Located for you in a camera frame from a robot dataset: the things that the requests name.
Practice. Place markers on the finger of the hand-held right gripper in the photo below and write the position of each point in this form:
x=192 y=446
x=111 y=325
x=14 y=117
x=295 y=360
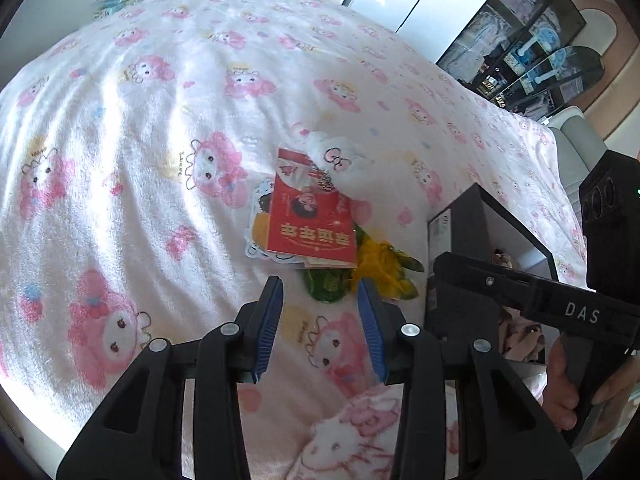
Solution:
x=480 y=277

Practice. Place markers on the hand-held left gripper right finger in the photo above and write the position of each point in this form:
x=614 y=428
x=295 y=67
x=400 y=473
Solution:
x=370 y=330

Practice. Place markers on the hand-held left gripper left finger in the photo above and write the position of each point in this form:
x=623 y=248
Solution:
x=267 y=330

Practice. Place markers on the black storage box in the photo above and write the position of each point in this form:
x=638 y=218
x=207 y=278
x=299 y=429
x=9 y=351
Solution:
x=470 y=220

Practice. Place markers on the yellow green plush toy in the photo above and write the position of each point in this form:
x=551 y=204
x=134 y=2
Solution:
x=385 y=265

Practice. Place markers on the person's right hand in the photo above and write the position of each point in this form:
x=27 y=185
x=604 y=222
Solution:
x=560 y=385

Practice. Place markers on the grey padded headboard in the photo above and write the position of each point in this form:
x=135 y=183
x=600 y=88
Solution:
x=575 y=160

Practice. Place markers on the pink fluffy pajama pants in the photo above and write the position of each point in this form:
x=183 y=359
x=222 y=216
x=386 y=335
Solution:
x=345 y=430

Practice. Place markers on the red booklet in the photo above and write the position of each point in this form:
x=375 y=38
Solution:
x=305 y=220

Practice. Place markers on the white sticker sheet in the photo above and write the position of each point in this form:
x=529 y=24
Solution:
x=260 y=195

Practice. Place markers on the white plush toy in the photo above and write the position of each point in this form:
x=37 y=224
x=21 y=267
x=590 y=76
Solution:
x=340 y=160

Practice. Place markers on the dark glass display cabinet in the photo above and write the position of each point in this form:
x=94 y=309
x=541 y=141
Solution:
x=525 y=35

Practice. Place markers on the pink printed blanket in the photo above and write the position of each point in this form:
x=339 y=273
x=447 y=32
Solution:
x=150 y=110

